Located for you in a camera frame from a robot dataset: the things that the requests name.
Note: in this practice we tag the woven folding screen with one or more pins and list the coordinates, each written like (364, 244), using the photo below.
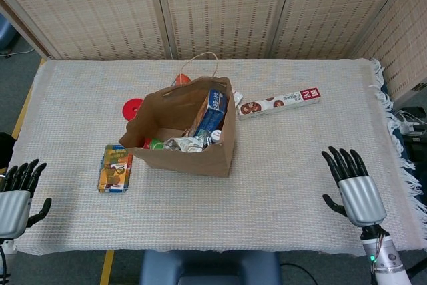
(217, 11)

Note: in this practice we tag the dark blue table cover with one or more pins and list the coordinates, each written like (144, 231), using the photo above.
(400, 146)

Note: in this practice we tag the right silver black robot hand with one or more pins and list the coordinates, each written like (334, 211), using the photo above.
(362, 201)

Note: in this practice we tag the beige woven tablecloth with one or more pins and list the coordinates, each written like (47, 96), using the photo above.
(200, 225)

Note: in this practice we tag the yellow green snack box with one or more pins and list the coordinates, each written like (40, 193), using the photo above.
(115, 168)

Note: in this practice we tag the green Pringles can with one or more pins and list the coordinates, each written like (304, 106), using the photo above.
(155, 145)

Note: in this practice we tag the brown paper shopping bag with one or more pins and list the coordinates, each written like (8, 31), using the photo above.
(180, 161)

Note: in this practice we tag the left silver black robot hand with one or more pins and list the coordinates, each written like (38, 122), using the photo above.
(13, 210)

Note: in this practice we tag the black object beside table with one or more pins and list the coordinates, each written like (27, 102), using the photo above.
(5, 151)

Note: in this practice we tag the long white cookie box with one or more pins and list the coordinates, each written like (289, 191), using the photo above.
(283, 101)

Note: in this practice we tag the red round lid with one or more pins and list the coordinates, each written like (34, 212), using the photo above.
(131, 108)

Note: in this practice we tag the orange snack tube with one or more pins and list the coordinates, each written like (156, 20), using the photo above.
(181, 79)

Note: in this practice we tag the orange blue biscuit box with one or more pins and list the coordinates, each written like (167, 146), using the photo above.
(213, 111)

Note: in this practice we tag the brass screen hinge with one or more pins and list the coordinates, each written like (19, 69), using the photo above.
(419, 87)

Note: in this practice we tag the white power strip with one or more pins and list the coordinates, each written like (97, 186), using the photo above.
(413, 126)

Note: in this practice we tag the blue padded seat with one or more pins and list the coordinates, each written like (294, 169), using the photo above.
(200, 268)

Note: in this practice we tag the blue chair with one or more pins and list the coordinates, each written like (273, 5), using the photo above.
(6, 34)

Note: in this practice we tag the silver white snack bag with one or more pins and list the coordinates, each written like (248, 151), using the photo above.
(187, 143)

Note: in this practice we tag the black plastic bin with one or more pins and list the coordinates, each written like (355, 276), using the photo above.
(418, 148)

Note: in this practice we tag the clear bottle with cap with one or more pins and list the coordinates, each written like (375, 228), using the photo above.
(216, 135)

